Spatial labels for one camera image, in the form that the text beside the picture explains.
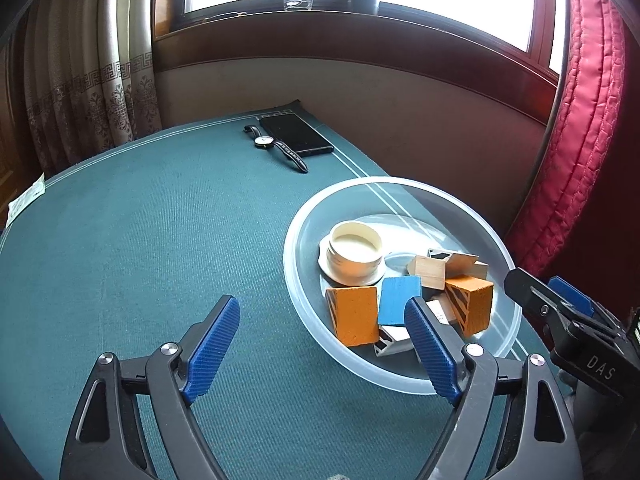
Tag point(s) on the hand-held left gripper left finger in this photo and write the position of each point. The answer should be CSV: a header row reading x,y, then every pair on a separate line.
x,y
210,350

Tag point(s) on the white plate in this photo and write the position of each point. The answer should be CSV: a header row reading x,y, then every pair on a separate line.
x,y
355,252

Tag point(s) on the black phone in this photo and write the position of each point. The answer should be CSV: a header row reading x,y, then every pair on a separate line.
x,y
297,132

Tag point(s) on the red quilted cloth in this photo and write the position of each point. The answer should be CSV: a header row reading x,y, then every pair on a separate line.
x,y
585,135

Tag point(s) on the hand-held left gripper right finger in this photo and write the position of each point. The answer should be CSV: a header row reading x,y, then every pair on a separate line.
x,y
432,350

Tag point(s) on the black wristwatch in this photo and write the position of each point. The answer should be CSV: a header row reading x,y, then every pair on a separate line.
x,y
275,146

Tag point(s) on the paper packet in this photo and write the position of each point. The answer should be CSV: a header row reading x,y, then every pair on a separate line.
x,y
25,202

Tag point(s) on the zebra striped white block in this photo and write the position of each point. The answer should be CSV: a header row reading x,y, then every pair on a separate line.
x,y
392,334

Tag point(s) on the blue block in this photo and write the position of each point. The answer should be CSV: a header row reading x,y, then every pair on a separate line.
x,y
400,300

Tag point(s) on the clear plastic basin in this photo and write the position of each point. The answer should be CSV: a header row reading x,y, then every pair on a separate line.
x,y
450,210

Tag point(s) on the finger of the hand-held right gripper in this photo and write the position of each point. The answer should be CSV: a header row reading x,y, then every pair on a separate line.
x,y
530,290
570,291

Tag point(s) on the orange triangular block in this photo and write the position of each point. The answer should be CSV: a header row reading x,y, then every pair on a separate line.
x,y
477,305
352,315

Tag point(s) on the plywood cube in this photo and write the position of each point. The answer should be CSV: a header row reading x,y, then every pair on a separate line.
x,y
427,271

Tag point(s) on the patterned beige curtain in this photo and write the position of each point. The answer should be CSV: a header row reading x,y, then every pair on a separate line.
x,y
85,75

